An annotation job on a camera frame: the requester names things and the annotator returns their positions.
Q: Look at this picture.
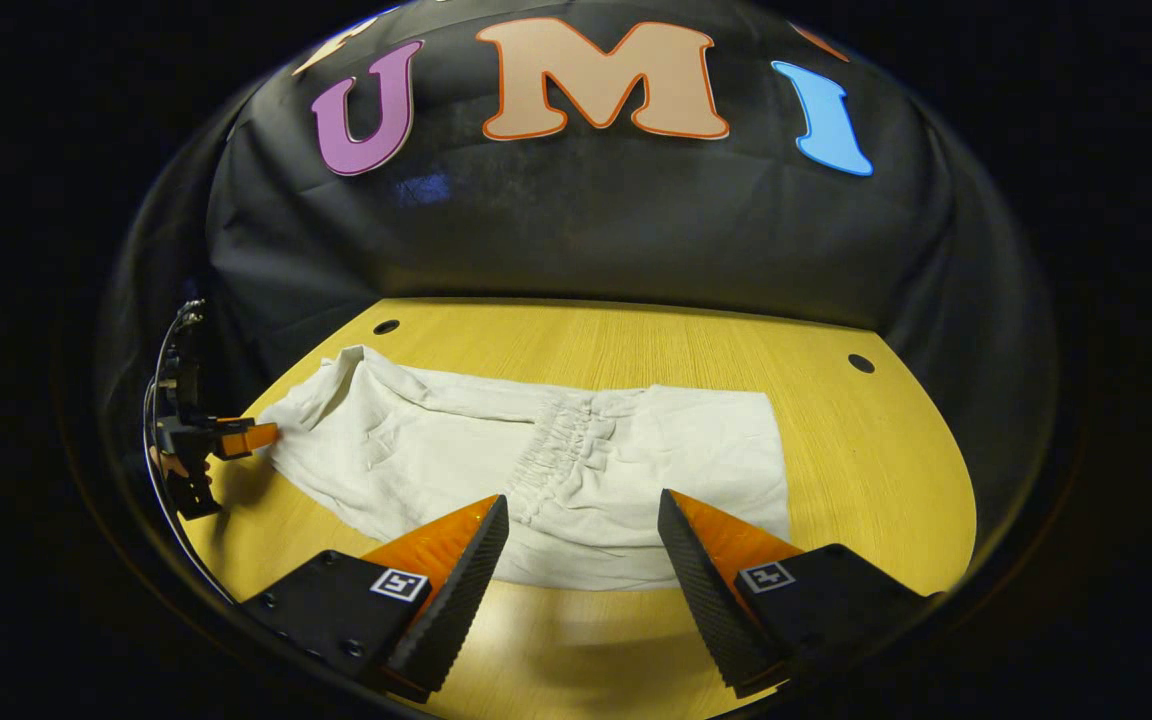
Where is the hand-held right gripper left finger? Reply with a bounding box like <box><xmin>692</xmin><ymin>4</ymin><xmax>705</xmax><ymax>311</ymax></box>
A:
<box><xmin>236</xmin><ymin>493</ymin><xmax>511</xmax><ymax>704</ymax></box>

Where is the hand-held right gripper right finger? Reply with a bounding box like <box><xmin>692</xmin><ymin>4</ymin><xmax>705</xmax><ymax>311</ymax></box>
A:
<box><xmin>658</xmin><ymin>488</ymin><xmax>945</xmax><ymax>699</ymax></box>

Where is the black backdrop cloth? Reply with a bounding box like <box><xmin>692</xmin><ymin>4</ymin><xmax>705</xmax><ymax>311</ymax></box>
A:
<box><xmin>96</xmin><ymin>0</ymin><xmax>1062</xmax><ymax>601</ymax></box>

